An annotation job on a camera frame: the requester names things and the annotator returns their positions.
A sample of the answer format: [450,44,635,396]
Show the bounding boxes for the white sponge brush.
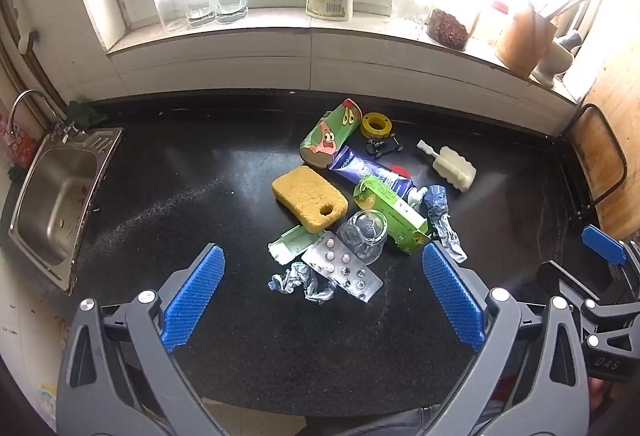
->
[416,139,477,193]

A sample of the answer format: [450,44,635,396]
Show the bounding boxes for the jar with red lid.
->
[472,0,511,44]

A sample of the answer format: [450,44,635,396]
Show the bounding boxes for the green carton box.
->
[353,176,433,255]

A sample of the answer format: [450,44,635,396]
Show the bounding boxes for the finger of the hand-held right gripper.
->
[536,260,640,382]
[581,224,640,279]

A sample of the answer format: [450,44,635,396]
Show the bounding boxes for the chrome faucet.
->
[7,88,77,144]

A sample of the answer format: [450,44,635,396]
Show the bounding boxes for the wooden utensil holder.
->
[495,3,558,79]

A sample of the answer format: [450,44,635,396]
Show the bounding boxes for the yellow sponge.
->
[271,166,349,235]

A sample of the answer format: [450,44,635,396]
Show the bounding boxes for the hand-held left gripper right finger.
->
[421,241,593,436]

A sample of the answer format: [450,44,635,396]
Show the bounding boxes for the stainless steel sink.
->
[7,126,124,293]

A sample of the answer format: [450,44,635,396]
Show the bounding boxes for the jar with red-brown contents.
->
[426,7,471,50]

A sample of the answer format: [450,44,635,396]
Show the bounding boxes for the black toy car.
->
[365,134,405,158]

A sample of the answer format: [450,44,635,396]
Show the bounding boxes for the green cloth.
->
[67,100,108,127]

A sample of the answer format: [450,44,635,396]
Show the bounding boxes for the red patterned packet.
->
[0,115,39,168]

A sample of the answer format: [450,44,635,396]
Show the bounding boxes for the clear drinking glass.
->
[212,0,249,24]
[152,0,188,32]
[182,0,218,27]

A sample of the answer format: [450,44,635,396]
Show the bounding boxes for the wooden utensil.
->
[547,0,588,21]

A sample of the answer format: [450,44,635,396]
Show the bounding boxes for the clear glass cup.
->
[336,210,390,265]

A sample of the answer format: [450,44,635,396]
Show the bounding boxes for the yellow tape roll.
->
[360,112,394,141]

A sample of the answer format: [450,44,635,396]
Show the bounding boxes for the blister pack with pink pills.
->
[301,231,361,277]

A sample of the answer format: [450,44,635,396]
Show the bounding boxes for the white mortar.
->
[531,33,583,89]

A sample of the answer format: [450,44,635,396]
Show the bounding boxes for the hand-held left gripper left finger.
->
[56,243,231,436]

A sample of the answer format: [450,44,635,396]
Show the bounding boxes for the wooden board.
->
[580,46,640,241]

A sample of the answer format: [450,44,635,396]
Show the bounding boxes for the green cartoon paper cup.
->
[299,98,363,169]

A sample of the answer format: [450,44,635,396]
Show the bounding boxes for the black metal chair frame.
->
[565,103,628,217]

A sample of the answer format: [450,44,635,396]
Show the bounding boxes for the person's grey trousers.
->
[350,403,451,436]

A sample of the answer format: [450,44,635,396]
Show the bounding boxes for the blue tube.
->
[328,146,416,199]

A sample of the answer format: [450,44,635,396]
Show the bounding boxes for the crumpled grey wrapper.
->
[424,184,468,264]
[267,262,337,305]

